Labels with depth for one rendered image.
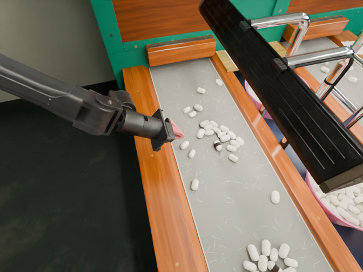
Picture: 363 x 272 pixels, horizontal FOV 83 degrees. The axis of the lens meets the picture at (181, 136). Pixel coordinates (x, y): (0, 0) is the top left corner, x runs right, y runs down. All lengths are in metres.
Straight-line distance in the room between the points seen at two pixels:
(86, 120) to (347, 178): 0.46
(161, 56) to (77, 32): 0.96
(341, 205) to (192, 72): 0.74
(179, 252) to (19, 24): 1.64
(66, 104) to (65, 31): 1.35
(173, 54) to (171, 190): 0.57
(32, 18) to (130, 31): 0.95
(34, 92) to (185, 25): 0.68
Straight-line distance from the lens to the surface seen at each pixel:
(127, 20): 0.92
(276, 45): 1.20
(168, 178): 0.64
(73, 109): 0.46
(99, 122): 0.46
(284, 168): 0.73
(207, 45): 0.97
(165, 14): 0.94
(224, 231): 0.64
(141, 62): 1.01
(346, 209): 0.81
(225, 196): 0.66
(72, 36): 1.80
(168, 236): 0.60
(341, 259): 0.71
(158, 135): 0.53
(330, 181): 0.38
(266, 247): 0.64
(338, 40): 1.42
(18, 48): 1.91
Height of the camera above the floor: 1.35
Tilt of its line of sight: 55 degrees down
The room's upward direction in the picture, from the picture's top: straight up
